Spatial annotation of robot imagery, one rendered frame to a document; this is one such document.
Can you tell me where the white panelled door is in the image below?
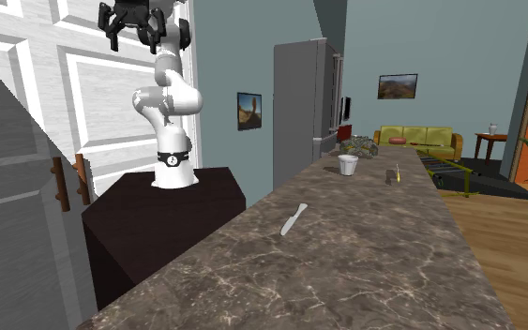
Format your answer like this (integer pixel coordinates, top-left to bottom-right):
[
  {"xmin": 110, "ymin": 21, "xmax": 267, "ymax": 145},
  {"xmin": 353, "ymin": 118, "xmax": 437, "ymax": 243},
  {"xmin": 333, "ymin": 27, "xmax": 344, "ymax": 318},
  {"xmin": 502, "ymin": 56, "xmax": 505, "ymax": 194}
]
[{"xmin": 0, "ymin": 0, "xmax": 202, "ymax": 198}]

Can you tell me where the white knife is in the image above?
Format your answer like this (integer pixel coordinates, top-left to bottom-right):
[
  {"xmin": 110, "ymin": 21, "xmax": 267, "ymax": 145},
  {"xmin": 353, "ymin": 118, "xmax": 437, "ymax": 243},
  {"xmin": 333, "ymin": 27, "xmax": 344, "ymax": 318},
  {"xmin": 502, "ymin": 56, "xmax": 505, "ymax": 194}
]
[{"xmin": 279, "ymin": 202, "xmax": 309, "ymax": 237}]

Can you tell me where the green sofa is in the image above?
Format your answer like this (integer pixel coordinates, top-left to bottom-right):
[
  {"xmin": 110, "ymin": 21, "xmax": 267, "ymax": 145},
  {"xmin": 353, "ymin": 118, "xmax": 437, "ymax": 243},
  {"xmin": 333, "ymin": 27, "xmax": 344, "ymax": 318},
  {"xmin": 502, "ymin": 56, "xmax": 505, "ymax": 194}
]
[{"xmin": 372, "ymin": 125, "xmax": 464, "ymax": 161}]

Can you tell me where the black television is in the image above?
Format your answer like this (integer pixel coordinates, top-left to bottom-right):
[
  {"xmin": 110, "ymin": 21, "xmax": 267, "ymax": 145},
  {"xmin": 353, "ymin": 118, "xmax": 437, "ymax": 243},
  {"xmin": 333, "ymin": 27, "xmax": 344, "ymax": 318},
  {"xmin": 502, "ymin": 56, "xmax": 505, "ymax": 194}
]
[{"xmin": 340, "ymin": 96, "xmax": 353, "ymax": 123}]

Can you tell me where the dark robot stand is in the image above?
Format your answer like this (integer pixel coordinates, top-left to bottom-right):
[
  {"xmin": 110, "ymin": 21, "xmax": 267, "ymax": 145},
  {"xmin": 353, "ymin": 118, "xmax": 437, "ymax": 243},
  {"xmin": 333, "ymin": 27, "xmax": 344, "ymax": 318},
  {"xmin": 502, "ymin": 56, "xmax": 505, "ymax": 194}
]
[{"xmin": 82, "ymin": 166, "xmax": 248, "ymax": 312}]

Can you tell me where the wooden side table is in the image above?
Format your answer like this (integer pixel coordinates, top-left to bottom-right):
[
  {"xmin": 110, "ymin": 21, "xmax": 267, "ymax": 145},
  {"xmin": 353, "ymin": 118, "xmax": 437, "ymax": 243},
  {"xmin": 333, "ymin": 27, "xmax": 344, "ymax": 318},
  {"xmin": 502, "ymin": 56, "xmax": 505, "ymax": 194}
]
[{"xmin": 474, "ymin": 122, "xmax": 509, "ymax": 162}]

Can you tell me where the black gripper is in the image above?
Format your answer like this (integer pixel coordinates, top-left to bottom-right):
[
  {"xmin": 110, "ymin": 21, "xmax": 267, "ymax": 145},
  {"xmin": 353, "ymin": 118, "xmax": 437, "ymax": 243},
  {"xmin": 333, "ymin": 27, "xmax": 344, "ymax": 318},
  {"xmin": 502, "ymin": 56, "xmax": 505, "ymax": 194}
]
[{"xmin": 98, "ymin": 0, "xmax": 169, "ymax": 55}]

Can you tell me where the wide landscape wall picture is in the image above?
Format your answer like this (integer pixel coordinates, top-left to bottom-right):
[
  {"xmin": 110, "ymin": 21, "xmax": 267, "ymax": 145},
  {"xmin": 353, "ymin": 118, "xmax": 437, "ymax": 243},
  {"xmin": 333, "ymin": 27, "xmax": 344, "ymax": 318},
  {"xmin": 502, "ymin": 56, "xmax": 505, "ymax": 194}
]
[{"xmin": 377, "ymin": 73, "xmax": 418, "ymax": 100}]

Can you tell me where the white cup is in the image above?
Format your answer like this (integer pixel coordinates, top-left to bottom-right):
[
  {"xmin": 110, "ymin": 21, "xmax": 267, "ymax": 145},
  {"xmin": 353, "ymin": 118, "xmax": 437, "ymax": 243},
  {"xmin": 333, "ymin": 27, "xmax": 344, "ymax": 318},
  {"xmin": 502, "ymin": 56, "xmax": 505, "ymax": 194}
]
[{"xmin": 338, "ymin": 154, "xmax": 360, "ymax": 177}]

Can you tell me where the grey cupboard with wooden handles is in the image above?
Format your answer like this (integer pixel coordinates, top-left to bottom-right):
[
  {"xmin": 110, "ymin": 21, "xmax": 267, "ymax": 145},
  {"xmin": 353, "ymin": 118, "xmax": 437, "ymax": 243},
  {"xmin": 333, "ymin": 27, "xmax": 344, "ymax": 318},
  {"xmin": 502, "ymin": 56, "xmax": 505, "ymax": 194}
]
[{"xmin": 0, "ymin": 43, "xmax": 98, "ymax": 330}]

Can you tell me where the small wall picture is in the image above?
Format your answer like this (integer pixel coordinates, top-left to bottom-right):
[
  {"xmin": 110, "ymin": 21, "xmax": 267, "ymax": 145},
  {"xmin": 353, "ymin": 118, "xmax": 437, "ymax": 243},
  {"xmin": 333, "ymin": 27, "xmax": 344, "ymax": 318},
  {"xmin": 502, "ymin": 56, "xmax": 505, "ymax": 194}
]
[{"xmin": 237, "ymin": 92, "xmax": 264, "ymax": 132}]

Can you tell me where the olive green metal frame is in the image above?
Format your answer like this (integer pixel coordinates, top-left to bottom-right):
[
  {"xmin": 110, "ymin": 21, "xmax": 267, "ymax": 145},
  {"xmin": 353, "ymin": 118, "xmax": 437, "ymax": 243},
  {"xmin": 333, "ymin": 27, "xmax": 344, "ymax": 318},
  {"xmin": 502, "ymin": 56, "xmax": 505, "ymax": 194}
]
[{"xmin": 415, "ymin": 147, "xmax": 480, "ymax": 199}]

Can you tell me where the grey refrigerator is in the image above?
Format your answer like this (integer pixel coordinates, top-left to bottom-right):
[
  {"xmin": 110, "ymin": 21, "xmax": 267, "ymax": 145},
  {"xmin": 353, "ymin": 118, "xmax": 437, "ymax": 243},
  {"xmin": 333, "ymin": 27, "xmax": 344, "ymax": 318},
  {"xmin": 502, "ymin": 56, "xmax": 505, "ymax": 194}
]
[{"xmin": 272, "ymin": 37, "xmax": 345, "ymax": 191}]

